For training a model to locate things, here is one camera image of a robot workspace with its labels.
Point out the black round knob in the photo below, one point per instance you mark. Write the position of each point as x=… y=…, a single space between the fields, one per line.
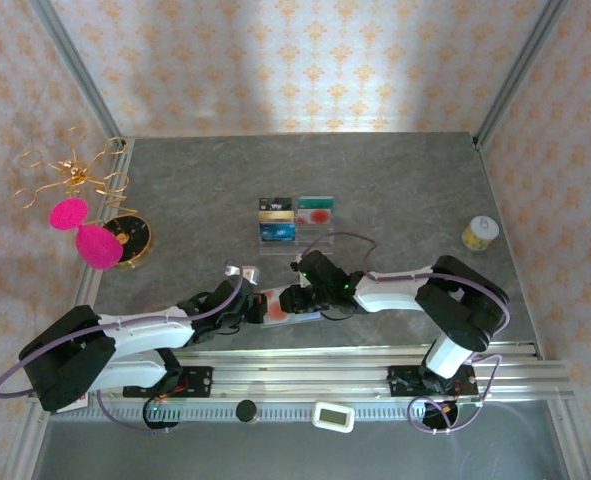
x=246 y=411

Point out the white card with red circle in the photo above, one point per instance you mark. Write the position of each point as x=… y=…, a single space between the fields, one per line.
x=315 y=216
x=275 y=311

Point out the large pink puff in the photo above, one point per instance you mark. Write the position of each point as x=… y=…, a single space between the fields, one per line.
x=100 y=246

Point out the gold card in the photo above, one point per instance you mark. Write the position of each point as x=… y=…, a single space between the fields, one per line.
x=276 y=216

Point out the blue VIP card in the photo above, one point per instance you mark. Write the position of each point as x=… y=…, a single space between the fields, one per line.
x=277 y=233

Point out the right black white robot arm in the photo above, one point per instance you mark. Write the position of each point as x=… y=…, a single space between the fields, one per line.
x=390 y=297

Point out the white digital timer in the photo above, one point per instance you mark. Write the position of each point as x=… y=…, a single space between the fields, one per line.
x=333 y=416

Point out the clear acrylic card stand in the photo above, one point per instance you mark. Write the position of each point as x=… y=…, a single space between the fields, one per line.
x=317 y=242

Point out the small pink puff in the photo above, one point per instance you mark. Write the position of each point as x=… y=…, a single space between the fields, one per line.
x=68 y=214

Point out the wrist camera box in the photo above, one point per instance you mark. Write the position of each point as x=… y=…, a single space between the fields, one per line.
x=297 y=264
x=242 y=274

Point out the grey aluminium frame post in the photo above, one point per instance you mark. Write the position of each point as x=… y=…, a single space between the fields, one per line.
x=520 y=65
x=75 y=65

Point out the green card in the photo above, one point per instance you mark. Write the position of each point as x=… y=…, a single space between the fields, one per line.
x=316 y=202

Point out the grey card holder wallet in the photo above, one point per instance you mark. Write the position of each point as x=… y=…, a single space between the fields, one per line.
x=305 y=319

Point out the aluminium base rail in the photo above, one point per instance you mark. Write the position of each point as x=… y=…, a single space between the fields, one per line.
x=300 y=372

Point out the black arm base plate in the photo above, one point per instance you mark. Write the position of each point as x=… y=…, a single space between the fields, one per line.
x=400 y=380
x=197 y=382

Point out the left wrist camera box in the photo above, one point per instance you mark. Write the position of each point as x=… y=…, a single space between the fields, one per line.
x=242 y=274

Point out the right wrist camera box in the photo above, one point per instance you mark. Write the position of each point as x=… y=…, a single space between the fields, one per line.
x=297 y=264

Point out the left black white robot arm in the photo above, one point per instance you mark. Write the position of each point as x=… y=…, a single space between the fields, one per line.
x=145 y=335

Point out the yellow white tape roll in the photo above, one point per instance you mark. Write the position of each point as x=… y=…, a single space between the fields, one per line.
x=480 y=234

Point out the black VIP card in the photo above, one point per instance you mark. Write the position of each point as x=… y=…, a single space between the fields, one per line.
x=275 y=204

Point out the white label tag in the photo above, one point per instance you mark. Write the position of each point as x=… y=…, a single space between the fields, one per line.
x=75 y=405

